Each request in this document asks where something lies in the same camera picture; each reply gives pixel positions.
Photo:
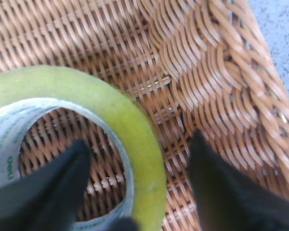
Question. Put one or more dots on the brown wicker basket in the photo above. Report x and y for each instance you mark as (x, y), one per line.
(188, 63)

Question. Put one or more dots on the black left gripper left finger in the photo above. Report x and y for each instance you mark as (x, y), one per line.
(49, 198)

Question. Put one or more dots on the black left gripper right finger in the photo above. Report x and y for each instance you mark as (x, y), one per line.
(226, 199)

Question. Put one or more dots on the yellow clear tape roll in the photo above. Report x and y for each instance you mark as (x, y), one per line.
(28, 93)

